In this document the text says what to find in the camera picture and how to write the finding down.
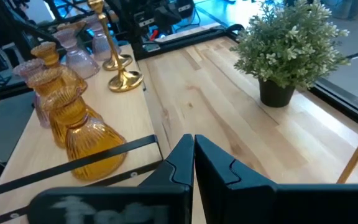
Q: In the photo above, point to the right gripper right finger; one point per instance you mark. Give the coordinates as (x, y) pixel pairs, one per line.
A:
(244, 202)

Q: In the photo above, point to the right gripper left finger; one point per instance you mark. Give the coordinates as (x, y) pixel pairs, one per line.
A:
(166, 199)

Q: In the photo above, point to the tall brass candlestick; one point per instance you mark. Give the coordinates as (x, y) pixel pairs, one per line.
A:
(125, 81)
(357, 152)

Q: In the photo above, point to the short brass candlestick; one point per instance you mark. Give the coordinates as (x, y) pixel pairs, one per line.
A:
(113, 64)

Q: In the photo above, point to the pink ribbed glass candle holder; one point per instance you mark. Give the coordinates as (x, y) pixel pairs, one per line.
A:
(26, 67)
(99, 46)
(79, 62)

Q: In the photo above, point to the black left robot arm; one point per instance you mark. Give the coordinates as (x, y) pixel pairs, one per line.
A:
(166, 15)

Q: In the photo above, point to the wooden shelf with black legs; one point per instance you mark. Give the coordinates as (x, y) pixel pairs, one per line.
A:
(120, 109)

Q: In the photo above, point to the green potted plant black pot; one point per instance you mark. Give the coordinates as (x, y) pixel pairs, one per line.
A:
(291, 46)

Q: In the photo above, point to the small red object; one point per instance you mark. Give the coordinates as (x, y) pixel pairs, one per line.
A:
(153, 35)

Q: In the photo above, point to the black table frame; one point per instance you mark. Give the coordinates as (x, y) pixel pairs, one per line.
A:
(337, 99)

